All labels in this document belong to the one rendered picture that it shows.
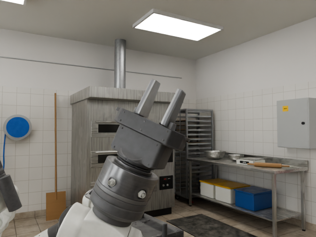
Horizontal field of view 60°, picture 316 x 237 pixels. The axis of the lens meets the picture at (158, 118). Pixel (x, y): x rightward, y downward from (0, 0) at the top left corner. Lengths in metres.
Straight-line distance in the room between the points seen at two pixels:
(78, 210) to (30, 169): 4.52
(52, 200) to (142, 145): 4.44
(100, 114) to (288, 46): 3.05
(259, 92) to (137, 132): 4.64
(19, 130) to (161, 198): 2.47
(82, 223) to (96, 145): 3.66
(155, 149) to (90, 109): 3.68
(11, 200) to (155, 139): 0.54
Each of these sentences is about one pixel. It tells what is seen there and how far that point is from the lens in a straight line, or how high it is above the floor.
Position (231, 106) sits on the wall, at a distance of 5.42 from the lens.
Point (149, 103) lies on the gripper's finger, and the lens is 0.44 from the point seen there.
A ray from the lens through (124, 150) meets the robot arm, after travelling 0.42.
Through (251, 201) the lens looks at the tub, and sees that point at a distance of 4.37.
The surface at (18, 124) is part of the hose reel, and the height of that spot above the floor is 1.49.
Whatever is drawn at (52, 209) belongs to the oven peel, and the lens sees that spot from 4.84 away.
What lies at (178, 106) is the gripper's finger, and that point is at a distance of 0.42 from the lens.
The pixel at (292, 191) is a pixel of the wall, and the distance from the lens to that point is 4.71.
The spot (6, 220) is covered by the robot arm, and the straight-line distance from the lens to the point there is 0.95.
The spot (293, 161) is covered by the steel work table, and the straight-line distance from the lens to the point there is 4.54.
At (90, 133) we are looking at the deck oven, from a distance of 4.05.
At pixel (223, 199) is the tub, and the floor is 0.28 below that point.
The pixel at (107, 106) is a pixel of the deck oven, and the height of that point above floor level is 1.76.
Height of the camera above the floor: 1.40
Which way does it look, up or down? 3 degrees up
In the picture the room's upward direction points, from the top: straight up
